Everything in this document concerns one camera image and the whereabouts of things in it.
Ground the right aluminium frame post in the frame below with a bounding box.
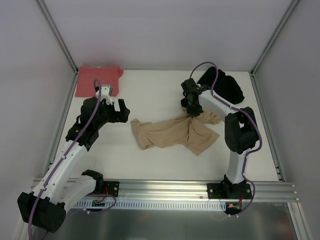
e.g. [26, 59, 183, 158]
[250, 0, 301, 76]

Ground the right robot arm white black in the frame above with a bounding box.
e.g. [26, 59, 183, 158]
[181, 78, 261, 199]

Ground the aluminium frame post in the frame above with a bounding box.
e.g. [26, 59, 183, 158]
[250, 0, 301, 76]
[35, 0, 79, 74]

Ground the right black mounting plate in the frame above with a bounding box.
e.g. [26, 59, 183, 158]
[207, 181, 253, 200]

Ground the black mounting plate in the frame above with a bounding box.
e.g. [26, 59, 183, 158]
[103, 181, 120, 198]
[207, 181, 253, 200]

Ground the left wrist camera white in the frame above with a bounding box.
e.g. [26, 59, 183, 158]
[95, 84, 113, 105]

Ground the beige t shirt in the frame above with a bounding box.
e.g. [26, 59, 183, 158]
[130, 109, 222, 156]

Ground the folded pink t shirt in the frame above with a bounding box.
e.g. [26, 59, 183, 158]
[75, 65, 124, 98]

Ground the white slotted cable duct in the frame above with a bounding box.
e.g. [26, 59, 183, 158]
[73, 199, 226, 212]

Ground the black t shirt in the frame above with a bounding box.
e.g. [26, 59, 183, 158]
[197, 66, 245, 105]

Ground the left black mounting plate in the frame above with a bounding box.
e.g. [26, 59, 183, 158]
[103, 181, 120, 198]

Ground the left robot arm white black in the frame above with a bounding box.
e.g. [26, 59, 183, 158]
[17, 97, 130, 233]

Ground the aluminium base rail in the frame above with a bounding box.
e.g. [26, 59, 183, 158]
[31, 176, 300, 203]

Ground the left aluminium frame post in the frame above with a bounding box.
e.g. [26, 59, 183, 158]
[35, 0, 79, 74]

